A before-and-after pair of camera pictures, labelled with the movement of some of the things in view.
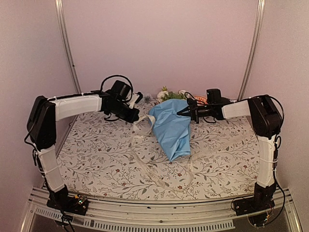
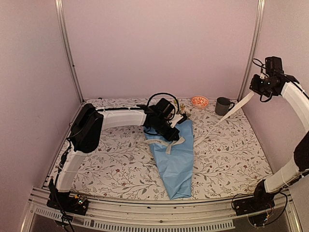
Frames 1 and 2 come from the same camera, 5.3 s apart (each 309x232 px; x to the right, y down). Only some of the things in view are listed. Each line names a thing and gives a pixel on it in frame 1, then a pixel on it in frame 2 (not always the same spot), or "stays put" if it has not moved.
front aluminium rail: x=189 y=216 stays put
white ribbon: x=147 y=171 -> x=169 y=143
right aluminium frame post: x=242 y=92 stays put
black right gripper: x=190 y=110 -> x=252 y=86
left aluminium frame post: x=72 y=63 stays put
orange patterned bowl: x=201 y=98 stays put
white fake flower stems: x=164 y=94 -> x=182 y=106
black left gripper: x=131 y=118 -> x=176 y=132
